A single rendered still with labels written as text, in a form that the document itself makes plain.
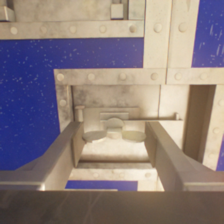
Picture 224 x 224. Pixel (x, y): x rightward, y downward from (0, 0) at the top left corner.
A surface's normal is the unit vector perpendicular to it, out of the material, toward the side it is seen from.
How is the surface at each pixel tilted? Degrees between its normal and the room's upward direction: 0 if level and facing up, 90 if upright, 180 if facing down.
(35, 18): 90
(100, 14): 90
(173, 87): 90
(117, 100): 90
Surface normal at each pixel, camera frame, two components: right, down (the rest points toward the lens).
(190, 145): -0.02, 0.28
